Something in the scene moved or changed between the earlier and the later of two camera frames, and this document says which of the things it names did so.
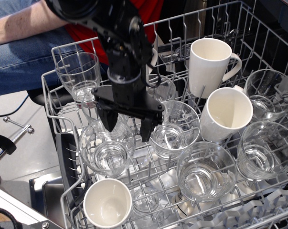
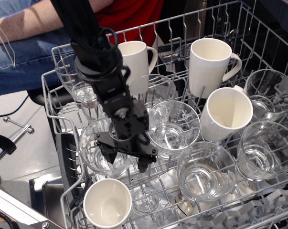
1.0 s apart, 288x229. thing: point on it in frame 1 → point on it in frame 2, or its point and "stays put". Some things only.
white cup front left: [107, 202] stays put
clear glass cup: [107, 153] stays put
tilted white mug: [226, 110] stays put
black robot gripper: [127, 93] → [131, 137]
